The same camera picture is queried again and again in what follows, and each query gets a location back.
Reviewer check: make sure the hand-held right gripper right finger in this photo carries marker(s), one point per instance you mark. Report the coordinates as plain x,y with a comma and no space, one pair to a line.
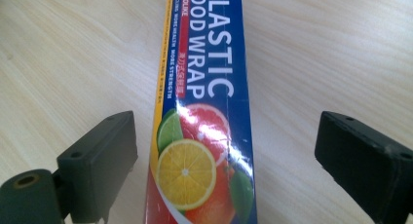
363,162

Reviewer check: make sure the blue food wrap box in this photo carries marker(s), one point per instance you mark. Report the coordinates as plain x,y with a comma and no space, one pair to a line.
207,120

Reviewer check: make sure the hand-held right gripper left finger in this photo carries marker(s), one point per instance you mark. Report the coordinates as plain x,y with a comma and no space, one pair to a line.
97,165

